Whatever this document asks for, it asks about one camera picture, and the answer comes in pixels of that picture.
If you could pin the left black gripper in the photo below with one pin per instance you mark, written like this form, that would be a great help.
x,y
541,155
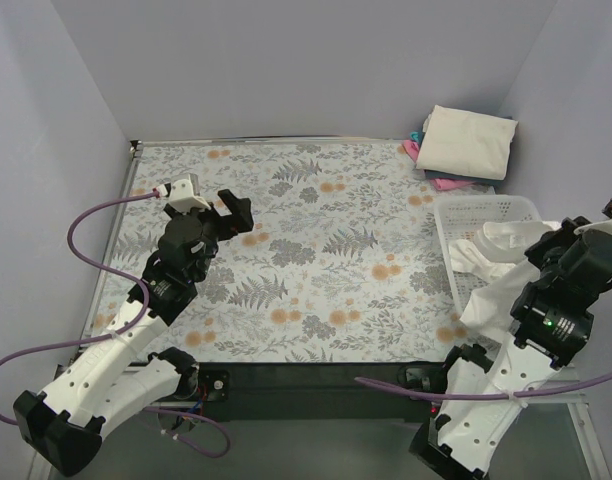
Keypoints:
x,y
227,220

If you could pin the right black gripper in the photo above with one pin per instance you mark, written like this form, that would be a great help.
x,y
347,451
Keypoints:
x,y
544,245

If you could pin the white t shirt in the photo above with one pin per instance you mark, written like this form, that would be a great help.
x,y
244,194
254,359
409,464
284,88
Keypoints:
x,y
496,255

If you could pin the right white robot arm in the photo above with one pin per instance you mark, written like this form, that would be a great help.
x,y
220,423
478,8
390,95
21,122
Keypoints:
x,y
539,314

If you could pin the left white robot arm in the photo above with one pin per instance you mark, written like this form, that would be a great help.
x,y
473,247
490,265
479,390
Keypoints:
x,y
67,421

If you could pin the floral table mat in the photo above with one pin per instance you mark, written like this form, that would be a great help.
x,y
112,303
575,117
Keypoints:
x,y
343,263

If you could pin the white plastic basket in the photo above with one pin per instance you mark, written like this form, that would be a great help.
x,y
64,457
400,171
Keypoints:
x,y
459,217

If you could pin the pink folded t shirt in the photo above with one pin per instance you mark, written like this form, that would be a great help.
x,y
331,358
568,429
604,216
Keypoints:
x,y
411,148

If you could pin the cream folded t shirt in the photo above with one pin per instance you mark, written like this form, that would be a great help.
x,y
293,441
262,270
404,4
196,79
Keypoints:
x,y
466,143

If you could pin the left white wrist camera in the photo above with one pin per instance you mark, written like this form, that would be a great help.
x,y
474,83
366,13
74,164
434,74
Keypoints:
x,y
185,195

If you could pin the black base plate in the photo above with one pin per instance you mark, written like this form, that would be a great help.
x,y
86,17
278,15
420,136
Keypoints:
x,y
312,391

